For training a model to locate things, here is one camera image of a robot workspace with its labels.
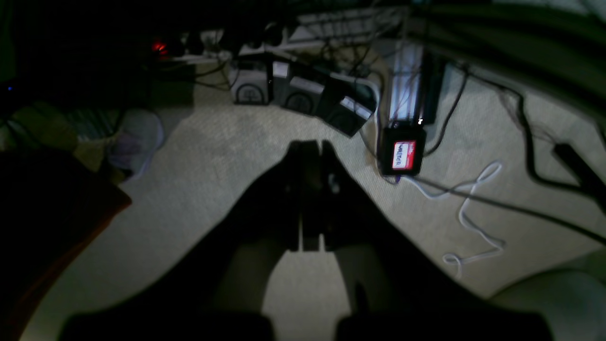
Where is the black printed cardboard box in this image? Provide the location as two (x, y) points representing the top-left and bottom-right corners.
(315, 77), (377, 138)

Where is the black box with red label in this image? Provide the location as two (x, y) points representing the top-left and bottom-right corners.
(379, 121), (427, 176)

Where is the black cable on floor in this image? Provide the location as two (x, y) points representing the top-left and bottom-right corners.
(412, 62), (606, 247)

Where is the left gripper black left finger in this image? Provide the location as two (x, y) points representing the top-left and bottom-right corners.
(62, 142), (303, 341)

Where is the power strip with red light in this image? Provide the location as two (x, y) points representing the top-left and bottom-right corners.
(150, 40), (232, 64)

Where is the white cable on floor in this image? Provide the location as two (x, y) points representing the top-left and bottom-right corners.
(361, 85), (506, 280)

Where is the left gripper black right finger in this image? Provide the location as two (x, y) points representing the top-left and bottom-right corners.
(321, 140), (553, 341)

